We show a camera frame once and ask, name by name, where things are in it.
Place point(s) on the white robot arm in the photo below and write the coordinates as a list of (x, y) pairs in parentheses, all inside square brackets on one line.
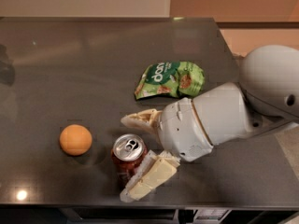
[(263, 100)]

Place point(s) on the green snack bag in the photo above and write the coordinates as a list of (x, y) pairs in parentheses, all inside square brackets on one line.
[(175, 79)]

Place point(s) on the orange fruit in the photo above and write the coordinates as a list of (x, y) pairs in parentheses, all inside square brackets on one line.
[(75, 140)]

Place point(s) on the red coke can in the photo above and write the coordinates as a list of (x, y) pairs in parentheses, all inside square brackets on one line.
[(127, 153)]

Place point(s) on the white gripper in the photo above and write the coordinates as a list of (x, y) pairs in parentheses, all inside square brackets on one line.
[(179, 129)]

